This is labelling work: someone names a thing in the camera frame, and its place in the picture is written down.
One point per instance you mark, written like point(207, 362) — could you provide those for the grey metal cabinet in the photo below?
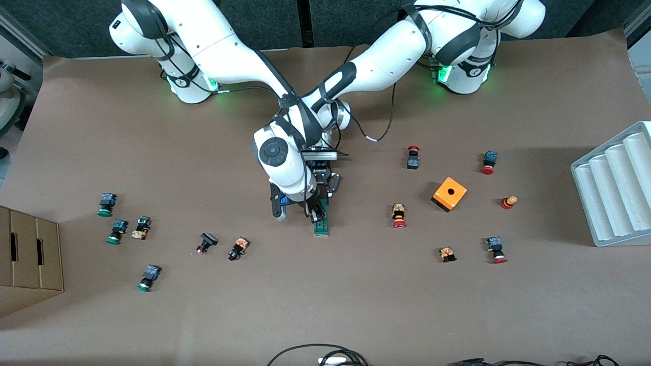
point(642, 61)

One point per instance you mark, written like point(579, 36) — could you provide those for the red emergency stop orange block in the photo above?
point(398, 215)

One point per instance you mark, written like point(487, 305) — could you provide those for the red yellow emergency stop head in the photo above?
point(509, 202)

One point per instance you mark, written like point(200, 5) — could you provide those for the white power adapter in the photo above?
point(333, 361)

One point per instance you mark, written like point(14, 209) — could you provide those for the black vertical frame post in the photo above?
point(305, 20)

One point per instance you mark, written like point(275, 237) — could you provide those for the black mushroom button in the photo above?
point(206, 242)

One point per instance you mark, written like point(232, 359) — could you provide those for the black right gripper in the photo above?
point(314, 205)

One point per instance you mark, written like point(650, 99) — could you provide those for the orange push button enclosure box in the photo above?
point(449, 193)

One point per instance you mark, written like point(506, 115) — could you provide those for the brown cardboard box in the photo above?
point(30, 254)

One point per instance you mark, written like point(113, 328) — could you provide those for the white rounded device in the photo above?
point(10, 101)

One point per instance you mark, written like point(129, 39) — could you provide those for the orange contact block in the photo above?
point(447, 253)

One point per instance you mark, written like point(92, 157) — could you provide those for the grey ridged plastic tray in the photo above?
point(615, 188)

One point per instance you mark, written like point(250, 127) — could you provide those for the black selector switch orange block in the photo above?
point(141, 227)
point(238, 248)

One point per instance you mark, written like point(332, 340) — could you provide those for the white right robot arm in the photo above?
point(229, 46)

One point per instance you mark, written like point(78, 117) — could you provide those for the red mushroom pushbutton blue block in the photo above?
point(496, 249)
point(489, 162)

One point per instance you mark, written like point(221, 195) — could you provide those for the green mushroom pushbutton switch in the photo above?
point(149, 277)
point(107, 204)
point(117, 231)

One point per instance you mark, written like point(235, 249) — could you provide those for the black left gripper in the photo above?
point(321, 177)

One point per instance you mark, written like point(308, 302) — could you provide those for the red pushbutton black block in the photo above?
point(413, 158)

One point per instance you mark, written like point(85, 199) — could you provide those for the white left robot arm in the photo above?
point(386, 66)

